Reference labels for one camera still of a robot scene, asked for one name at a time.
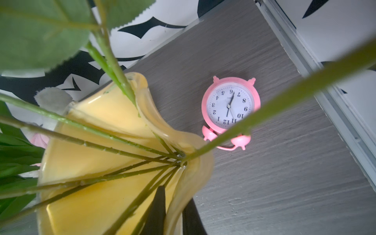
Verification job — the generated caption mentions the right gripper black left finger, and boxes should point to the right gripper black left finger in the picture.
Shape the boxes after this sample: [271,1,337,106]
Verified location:
[140,186,166,235]

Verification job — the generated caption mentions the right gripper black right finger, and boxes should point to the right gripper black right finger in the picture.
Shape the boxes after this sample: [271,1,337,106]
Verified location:
[182,198,207,235]

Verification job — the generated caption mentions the yellow ruffled glass vase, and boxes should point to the yellow ruffled glass vase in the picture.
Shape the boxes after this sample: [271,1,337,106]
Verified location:
[37,72,214,235]

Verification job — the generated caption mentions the blue rose spray stem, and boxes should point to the blue rose spray stem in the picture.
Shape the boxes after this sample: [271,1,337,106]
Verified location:
[182,38,376,163]

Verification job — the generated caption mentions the pink alarm clock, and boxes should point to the pink alarm clock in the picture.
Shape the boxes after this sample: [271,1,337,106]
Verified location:
[201,76,261,142]

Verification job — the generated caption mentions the white rose stems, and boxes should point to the white rose stems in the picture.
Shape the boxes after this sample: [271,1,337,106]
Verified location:
[1,1,182,235]

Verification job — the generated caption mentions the pink rose stem left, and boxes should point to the pink rose stem left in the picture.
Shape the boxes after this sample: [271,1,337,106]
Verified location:
[29,133,50,149]

